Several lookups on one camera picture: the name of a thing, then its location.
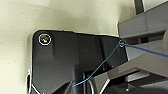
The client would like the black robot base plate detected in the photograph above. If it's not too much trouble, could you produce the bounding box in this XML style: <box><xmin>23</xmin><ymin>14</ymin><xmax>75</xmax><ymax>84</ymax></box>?
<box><xmin>25</xmin><ymin>29</ymin><xmax>130</xmax><ymax>94</ymax></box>

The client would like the round ringed base button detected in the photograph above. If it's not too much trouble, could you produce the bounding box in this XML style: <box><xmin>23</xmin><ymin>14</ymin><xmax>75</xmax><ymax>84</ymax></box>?
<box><xmin>37</xmin><ymin>32</ymin><xmax>52</xmax><ymax>46</ymax></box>

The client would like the grey robot base frame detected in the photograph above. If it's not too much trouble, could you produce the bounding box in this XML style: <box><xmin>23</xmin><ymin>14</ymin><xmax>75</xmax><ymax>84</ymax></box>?
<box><xmin>92</xmin><ymin>9</ymin><xmax>168</xmax><ymax>83</ymax></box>

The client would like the blue cable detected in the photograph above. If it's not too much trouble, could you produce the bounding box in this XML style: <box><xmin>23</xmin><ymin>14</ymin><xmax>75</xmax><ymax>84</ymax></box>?
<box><xmin>71</xmin><ymin>41</ymin><xmax>168</xmax><ymax>89</ymax></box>

